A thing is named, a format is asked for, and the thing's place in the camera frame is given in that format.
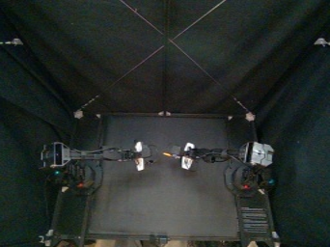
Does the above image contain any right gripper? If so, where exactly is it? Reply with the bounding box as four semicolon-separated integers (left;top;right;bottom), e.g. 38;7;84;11
179;142;199;172

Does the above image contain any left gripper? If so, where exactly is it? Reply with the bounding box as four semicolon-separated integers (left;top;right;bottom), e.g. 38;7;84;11
129;140;152;173

